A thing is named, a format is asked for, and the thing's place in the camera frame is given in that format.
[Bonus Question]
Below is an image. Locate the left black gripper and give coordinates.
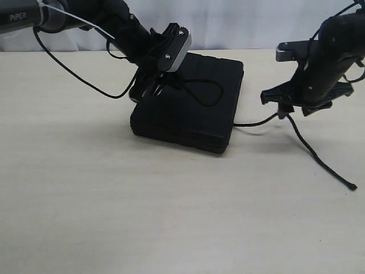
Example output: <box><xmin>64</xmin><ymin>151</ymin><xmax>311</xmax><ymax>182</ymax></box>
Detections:
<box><xmin>129</xmin><ymin>28</ymin><xmax>176</xmax><ymax>102</ymax></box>

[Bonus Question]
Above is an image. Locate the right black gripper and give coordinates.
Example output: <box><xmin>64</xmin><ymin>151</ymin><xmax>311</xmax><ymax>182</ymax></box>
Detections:
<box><xmin>261</xmin><ymin>73</ymin><xmax>354</xmax><ymax>119</ymax></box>

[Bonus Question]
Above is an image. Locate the black plastic carry case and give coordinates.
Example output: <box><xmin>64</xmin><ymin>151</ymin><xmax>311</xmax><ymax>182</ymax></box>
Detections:
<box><xmin>130</xmin><ymin>53</ymin><xmax>244</xmax><ymax>155</ymax></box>

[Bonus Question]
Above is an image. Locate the black braided rope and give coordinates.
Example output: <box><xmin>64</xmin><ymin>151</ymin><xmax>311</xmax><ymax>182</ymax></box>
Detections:
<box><xmin>171</xmin><ymin>77</ymin><xmax>358</xmax><ymax>191</ymax></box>

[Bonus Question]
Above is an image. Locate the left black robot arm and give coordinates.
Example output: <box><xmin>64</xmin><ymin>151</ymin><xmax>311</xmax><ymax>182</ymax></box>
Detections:
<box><xmin>1</xmin><ymin>1</ymin><xmax>190</xmax><ymax>102</ymax></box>

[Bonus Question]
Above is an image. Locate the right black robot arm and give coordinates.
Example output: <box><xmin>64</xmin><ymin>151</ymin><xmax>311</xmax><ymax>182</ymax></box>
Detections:
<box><xmin>260</xmin><ymin>1</ymin><xmax>364</xmax><ymax>118</ymax></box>

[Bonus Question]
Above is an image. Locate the white backdrop curtain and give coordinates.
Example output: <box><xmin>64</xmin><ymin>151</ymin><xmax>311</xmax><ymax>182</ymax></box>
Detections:
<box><xmin>0</xmin><ymin>0</ymin><xmax>365</xmax><ymax>53</ymax></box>

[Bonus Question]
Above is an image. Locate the white zip tie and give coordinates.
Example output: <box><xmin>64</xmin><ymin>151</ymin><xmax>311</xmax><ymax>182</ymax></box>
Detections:
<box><xmin>37</xmin><ymin>1</ymin><xmax>115</xmax><ymax>40</ymax></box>

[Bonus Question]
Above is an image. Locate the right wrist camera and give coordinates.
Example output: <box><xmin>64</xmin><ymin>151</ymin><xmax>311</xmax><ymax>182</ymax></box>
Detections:
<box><xmin>275</xmin><ymin>40</ymin><xmax>323</xmax><ymax>62</ymax></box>

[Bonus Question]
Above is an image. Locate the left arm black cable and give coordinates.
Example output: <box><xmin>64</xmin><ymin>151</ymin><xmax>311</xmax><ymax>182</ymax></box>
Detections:
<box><xmin>33</xmin><ymin>25</ymin><xmax>137</xmax><ymax>100</ymax></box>

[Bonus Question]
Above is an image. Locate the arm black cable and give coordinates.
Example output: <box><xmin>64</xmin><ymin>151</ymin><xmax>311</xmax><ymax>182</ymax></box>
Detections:
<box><xmin>33</xmin><ymin>25</ymin><xmax>137</xmax><ymax>100</ymax></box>
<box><xmin>309</xmin><ymin>0</ymin><xmax>365</xmax><ymax>83</ymax></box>

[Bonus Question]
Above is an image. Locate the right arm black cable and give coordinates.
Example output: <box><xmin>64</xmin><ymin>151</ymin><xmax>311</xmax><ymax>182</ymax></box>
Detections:
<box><xmin>309</xmin><ymin>0</ymin><xmax>365</xmax><ymax>83</ymax></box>

